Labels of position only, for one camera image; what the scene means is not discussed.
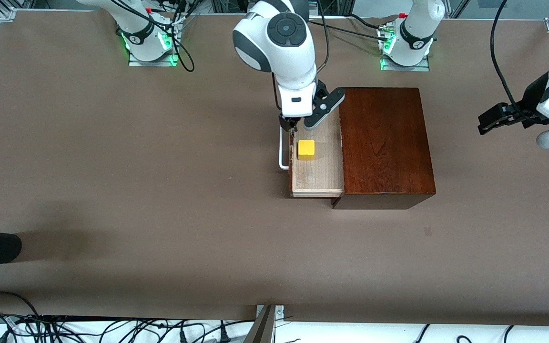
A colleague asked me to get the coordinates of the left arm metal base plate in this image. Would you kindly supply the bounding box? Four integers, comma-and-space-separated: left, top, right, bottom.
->
380, 26, 431, 72

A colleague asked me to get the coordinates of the black looping arm cable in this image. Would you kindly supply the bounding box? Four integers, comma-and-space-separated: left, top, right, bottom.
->
117, 0, 195, 73

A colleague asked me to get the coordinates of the brown paper table cover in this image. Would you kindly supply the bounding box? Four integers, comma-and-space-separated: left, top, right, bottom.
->
0, 10, 549, 328

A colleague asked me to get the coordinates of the dark metal beam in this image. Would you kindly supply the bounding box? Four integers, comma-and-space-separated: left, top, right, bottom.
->
244, 305, 276, 343

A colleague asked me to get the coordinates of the silver metal bracket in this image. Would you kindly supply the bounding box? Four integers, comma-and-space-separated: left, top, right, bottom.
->
255, 305, 285, 321

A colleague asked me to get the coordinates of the dark brown wooden cabinet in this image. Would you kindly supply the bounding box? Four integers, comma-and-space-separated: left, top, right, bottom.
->
332, 87, 437, 210

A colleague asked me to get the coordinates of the large black looped floor cable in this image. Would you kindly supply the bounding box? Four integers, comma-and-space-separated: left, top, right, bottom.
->
0, 291, 42, 318

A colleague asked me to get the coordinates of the thick black table cable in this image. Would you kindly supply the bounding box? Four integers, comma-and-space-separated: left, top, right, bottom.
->
348, 13, 386, 30

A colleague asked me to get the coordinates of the thin black table cable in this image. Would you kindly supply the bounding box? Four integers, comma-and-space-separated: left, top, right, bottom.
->
309, 20, 392, 41

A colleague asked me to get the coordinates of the tangled black floor cable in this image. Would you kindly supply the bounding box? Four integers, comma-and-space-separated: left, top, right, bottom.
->
0, 312, 175, 343

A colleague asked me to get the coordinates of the yellow block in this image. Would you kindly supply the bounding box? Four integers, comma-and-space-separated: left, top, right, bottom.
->
297, 140, 316, 161

